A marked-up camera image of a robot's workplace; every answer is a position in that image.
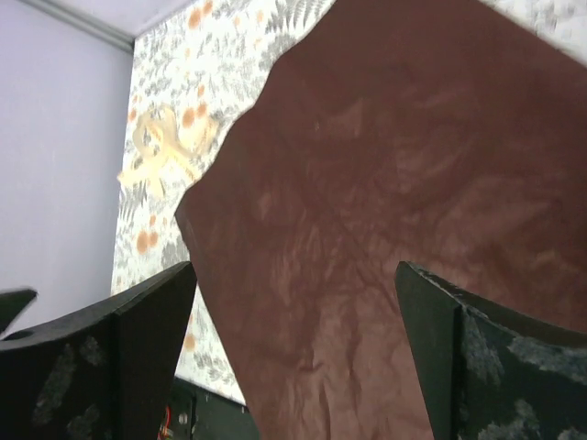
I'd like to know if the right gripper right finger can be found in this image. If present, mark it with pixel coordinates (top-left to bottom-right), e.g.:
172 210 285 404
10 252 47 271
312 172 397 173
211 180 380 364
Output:
395 261 586 439

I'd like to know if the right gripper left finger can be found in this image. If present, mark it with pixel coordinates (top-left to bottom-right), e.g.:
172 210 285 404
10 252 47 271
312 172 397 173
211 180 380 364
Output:
1 262 196 439

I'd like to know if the left aluminium frame post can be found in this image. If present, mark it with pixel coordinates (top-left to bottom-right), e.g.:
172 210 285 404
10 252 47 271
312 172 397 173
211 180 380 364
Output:
21 0 136 54

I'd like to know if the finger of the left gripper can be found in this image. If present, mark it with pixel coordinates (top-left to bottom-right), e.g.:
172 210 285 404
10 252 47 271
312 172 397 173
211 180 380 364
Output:
0 288 38 335

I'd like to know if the red wrapping paper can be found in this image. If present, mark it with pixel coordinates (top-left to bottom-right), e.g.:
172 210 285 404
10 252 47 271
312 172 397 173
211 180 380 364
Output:
175 1 586 439

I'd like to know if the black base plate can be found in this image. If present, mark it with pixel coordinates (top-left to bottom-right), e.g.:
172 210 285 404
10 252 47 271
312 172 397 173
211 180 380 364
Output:
158 378 260 440

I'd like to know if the cream ribbon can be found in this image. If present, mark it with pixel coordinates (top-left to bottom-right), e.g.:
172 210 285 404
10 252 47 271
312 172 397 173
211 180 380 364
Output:
117 104 219 199

